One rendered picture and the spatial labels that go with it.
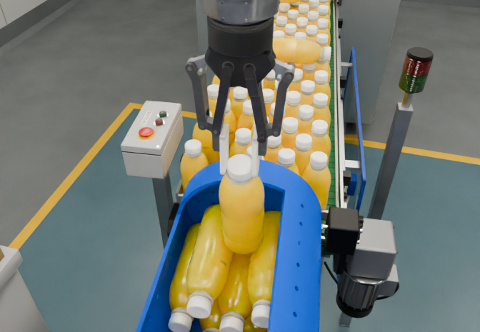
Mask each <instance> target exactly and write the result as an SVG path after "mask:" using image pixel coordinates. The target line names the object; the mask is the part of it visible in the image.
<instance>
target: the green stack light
mask: <svg viewBox="0 0 480 332"><path fill-rule="evenodd" d="M428 75H429V74H427V75H425V76H414V75H411V74H408V73H406V72H405V71H404V70H403V69H402V72H401V76H400V79H399V88H400V89H401V90H403V91H405V92H409V93H413V94H415V93H420V92H422V91H423V90H424V87H425V84H426V80H427V77H428Z"/></svg>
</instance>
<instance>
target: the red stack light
mask: <svg viewBox="0 0 480 332"><path fill-rule="evenodd" d="M432 61H433V59H431V60H429V61H417V60H413V59H411V58H410V57H409V56H408V55H407V53H406V58H405V60H404V65H403V70H404V71H405V72H406V73H408V74H411V75H414V76H425V75H427V74H428V73H429V70H430V68H431V63H432Z"/></svg>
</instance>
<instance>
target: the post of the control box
mask: <svg viewBox="0 0 480 332"><path fill-rule="evenodd" d="M152 183H153V187H154V195H155V199H156V207H157V212H158V217H159V224H160V229H161V237H162V241H163V246H164V249H165V246H166V243H167V241H168V236H167V227H168V220H169V217H170V214H171V210H172V208H173V206H174V203H173V198H172V192H171V182H170V176H169V170H168V171H167V174H166V177H165V179H161V178H152Z"/></svg>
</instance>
